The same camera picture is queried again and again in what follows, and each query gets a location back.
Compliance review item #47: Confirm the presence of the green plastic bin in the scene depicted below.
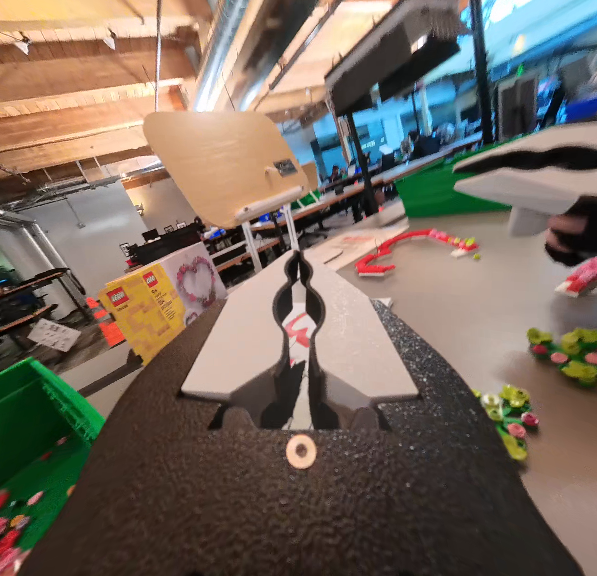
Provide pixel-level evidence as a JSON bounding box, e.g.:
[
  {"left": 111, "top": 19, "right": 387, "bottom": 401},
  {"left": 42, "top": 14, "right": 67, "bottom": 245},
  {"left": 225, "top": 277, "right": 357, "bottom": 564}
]
[
  {"left": 0, "top": 357, "right": 105, "bottom": 558},
  {"left": 396, "top": 138, "right": 514, "bottom": 218}
]

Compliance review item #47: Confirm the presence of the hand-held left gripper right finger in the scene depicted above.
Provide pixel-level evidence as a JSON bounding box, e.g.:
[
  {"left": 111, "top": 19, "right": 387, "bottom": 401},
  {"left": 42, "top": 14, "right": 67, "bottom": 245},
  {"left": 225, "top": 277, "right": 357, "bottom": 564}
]
[{"left": 300, "top": 254, "right": 419, "bottom": 406}]

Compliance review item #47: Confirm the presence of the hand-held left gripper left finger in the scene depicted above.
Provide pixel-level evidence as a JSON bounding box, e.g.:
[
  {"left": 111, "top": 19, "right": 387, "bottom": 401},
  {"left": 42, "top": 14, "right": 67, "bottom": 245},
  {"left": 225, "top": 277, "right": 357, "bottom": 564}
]
[{"left": 180, "top": 250, "right": 301, "bottom": 406}]

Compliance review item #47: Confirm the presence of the white printed paper sheet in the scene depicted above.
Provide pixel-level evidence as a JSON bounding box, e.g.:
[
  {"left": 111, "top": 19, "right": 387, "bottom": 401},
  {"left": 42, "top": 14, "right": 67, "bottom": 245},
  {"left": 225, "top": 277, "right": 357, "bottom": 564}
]
[{"left": 27, "top": 319, "right": 81, "bottom": 352}]

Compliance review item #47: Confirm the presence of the pale paper sheet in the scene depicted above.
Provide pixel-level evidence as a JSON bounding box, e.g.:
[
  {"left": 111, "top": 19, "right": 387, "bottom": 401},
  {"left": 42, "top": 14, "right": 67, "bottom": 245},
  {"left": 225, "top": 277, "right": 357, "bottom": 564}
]
[{"left": 322, "top": 226, "right": 411, "bottom": 272}]

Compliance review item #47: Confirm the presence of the red pink lego frame section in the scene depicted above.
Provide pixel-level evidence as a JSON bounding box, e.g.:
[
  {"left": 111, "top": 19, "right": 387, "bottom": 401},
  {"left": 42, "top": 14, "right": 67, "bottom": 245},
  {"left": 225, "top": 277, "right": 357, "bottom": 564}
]
[{"left": 554, "top": 257, "right": 597, "bottom": 298}]

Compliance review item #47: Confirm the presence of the lego flower pieces cluster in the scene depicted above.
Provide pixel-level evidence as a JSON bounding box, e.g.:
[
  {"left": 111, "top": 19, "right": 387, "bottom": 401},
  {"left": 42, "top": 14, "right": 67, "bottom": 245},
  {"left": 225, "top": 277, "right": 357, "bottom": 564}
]
[
  {"left": 527, "top": 327, "right": 597, "bottom": 386},
  {"left": 471, "top": 384, "right": 540, "bottom": 462}
]

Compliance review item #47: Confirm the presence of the pile of pink lego pieces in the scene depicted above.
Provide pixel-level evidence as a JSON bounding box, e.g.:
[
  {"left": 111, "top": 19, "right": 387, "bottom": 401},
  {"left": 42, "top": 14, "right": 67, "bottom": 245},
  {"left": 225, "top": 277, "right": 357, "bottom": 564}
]
[{"left": 0, "top": 436, "right": 77, "bottom": 576}]

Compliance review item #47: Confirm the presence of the large silver ventilation duct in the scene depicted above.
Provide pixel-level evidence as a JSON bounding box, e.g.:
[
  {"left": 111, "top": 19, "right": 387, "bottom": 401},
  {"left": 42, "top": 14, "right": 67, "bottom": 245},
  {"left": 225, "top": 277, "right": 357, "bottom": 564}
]
[{"left": 193, "top": 0, "right": 263, "bottom": 113}]

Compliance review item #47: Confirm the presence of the black overhead lamp panel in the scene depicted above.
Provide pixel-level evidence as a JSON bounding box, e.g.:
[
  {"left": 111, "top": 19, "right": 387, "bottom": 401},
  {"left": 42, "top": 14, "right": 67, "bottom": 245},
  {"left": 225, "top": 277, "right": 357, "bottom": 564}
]
[{"left": 324, "top": 0, "right": 462, "bottom": 116}]

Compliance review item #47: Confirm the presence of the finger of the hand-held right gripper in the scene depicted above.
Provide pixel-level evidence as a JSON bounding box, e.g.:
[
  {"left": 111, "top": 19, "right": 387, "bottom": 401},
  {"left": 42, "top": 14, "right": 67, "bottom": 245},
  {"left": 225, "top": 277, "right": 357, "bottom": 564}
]
[
  {"left": 454, "top": 166, "right": 597, "bottom": 237},
  {"left": 452, "top": 122, "right": 597, "bottom": 173}
]

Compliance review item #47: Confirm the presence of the red lego heart frame section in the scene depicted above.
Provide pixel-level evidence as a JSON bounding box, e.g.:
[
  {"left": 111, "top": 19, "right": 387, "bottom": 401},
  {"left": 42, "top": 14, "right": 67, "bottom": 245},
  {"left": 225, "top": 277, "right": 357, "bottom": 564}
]
[{"left": 354, "top": 229, "right": 481, "bottom": 278}]

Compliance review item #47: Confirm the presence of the thin black stand pole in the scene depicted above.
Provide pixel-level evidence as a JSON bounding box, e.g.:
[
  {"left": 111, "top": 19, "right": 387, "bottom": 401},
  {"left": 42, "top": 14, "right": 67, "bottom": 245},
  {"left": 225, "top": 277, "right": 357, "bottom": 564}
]
[{"left": 347, "top": 112, "right": 379, "bottom": 218}]

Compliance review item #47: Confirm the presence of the yellow lego set box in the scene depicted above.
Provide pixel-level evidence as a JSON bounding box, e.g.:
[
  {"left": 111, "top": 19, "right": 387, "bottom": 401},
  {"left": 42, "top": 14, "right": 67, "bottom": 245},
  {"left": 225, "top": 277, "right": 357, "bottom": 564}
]
[{"left": 98, "top": 242, "right": 228, "bottom": 367}]

